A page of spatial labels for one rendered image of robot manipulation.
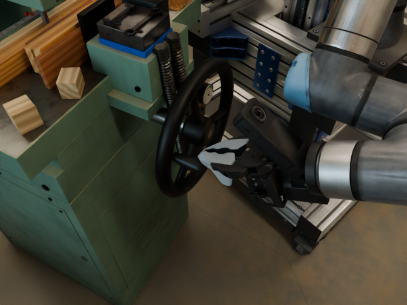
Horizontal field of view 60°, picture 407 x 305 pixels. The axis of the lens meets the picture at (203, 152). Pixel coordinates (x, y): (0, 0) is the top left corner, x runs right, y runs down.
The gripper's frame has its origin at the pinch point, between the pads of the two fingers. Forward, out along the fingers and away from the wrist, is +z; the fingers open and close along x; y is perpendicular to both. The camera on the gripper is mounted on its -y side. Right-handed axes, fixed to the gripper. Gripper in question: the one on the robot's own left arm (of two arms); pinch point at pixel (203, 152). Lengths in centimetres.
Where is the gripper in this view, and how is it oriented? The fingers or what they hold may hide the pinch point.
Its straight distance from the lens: 58.7
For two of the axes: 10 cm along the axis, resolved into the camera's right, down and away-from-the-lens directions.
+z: -7.6, -0.3, 6.5
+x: 5.1, -6.4, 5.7
